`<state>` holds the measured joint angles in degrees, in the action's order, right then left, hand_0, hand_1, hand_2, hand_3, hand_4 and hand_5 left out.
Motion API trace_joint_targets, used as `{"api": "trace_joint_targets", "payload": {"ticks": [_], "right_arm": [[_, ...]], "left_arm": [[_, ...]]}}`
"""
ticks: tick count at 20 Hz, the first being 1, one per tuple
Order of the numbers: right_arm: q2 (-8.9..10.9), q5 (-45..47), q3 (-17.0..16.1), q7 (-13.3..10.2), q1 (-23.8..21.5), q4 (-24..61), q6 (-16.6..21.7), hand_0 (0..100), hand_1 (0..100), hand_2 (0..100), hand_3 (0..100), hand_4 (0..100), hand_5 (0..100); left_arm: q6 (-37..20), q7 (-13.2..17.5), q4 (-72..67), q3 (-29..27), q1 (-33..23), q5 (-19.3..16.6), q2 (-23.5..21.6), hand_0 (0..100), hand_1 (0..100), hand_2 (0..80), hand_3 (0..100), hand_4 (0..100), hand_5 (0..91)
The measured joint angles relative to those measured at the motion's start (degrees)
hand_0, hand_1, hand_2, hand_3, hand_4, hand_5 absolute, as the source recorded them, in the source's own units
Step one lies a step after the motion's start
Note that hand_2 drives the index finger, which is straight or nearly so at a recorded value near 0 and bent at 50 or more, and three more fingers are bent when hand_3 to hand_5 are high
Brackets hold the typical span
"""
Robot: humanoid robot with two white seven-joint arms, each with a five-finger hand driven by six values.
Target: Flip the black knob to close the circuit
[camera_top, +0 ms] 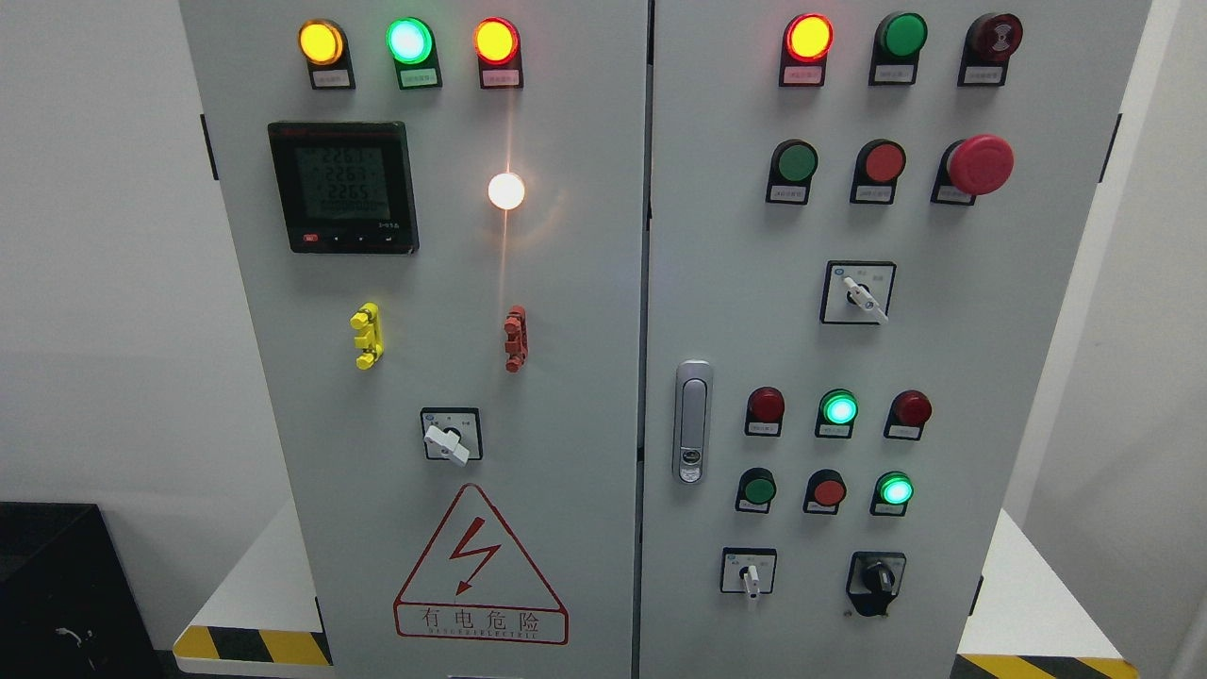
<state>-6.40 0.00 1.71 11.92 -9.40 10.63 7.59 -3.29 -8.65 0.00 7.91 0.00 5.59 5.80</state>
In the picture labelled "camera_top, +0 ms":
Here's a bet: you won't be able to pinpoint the grey electrical cabinet door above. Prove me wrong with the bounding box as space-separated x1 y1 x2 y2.
639 1 1150 678
180 1 651 678

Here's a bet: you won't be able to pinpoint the white selector switch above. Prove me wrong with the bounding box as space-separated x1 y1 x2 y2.
820 259 897 324
719 548 779 602

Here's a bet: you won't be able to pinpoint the black rotary knob switch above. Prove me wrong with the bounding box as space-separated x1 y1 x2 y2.
846 551 908 616

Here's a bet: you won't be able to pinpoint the red lit indicator lamp left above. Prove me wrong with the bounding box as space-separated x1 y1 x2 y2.
471 16 524 90

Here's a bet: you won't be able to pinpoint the white selector switch lower right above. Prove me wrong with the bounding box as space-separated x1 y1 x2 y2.
719 548 779 602

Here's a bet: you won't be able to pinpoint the red push button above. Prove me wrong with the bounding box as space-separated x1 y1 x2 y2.
850 139 906 206
801 469 849 516

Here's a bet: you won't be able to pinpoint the red electrical hazard warning sticker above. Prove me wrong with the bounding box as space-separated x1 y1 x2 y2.
395 482 570 645

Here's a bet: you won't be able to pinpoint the white selector switch left door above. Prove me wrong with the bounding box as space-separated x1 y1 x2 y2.
420 406 484 468

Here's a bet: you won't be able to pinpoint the grey electrical cabinet right door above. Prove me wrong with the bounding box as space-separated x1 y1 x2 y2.
639 1 1150 678

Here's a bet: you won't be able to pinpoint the green push button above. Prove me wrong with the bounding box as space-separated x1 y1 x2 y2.
736 467 777 513
766 139 818 206

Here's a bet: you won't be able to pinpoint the dark red lamp middle left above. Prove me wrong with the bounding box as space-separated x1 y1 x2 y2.
744 387 785 437

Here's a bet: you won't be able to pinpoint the dark red buzzer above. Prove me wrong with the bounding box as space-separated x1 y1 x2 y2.
957 12 1024 89

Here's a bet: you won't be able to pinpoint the silver door latch handle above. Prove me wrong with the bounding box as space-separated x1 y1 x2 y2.
672 359 713 482

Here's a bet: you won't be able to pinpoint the green illuminated button lower right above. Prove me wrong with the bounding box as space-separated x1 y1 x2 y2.
869 470 915 517

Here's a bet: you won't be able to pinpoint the white selector switch upper right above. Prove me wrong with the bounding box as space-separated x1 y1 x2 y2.
820 259 897 324

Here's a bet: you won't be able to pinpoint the red emergency stop mushroom button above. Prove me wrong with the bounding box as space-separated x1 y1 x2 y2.
931 134 1015 207

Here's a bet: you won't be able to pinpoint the grey electrical cabinet left door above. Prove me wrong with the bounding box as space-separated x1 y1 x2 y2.
180 1 651 678

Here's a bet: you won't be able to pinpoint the white base platform hazard stripes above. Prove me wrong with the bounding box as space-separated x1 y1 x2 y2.
173 504 1138 678

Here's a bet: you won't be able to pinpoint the black box lower left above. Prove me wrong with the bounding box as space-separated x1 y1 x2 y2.
1 502 162 678

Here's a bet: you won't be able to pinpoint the red push button lower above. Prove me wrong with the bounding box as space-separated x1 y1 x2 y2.
801 469 849 516

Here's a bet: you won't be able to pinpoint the white lit indicator lamp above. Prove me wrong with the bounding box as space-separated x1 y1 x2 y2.
486 172 526 211

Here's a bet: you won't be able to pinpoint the black digital power meter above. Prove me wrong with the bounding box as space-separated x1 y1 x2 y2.
267 121 420 254

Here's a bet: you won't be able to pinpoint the yellow terminal connector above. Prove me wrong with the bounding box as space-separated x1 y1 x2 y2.
349 302 385 371

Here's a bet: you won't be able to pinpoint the yellow indicator lamp top left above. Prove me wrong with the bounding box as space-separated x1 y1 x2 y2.
297 18 356 90

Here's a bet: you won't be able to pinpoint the green push button upper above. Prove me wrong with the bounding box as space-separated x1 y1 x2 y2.
766 139 818 206

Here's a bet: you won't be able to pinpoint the green push button lower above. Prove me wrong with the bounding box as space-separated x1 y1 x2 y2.
736 467 777 513

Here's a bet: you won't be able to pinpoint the red lit lamp right door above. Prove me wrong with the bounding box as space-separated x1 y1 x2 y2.
779 13 834 89

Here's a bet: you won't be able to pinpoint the red terminal connector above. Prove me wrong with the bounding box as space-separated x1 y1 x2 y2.
502 305 529 373

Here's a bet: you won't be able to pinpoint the green unlit lamp top right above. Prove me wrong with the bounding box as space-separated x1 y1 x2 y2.
868 11 931 87

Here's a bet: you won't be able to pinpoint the red push button upper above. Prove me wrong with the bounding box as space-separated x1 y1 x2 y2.
850 139 906 206

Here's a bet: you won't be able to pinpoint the green lit lamp middle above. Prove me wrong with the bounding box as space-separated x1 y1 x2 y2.
815 390 859 439

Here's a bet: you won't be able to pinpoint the green indicator lamp top left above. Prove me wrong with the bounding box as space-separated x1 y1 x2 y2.
387 17 441 90

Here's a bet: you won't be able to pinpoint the red lamp middle right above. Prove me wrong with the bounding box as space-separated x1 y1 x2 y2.
884 390 933 441

